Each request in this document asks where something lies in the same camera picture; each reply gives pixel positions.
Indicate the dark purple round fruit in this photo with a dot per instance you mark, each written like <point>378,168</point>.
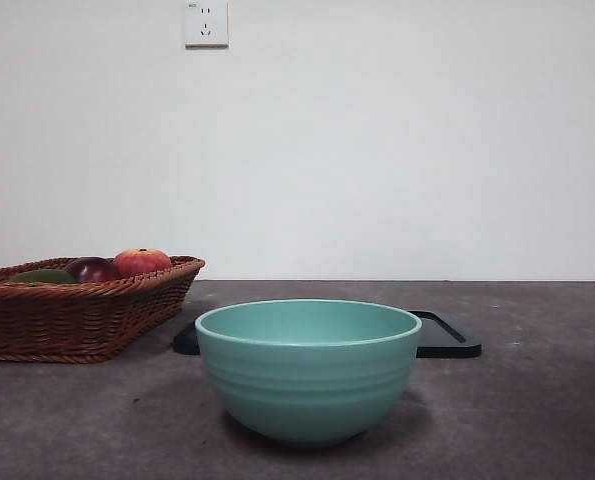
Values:
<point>93,270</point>

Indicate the red orange apple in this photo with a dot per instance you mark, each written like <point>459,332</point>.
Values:
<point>144,261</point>

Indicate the teal ribbed bowl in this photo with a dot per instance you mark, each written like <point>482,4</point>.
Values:
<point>307,385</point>

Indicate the brown wicker basket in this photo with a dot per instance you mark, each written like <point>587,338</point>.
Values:
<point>52,320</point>

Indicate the white wall socket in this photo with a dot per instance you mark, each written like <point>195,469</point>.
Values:
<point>207,30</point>

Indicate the green avocado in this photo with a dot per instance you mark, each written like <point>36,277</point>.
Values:
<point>42,276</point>

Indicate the black rectangular tray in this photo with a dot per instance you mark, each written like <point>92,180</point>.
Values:
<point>447,344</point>

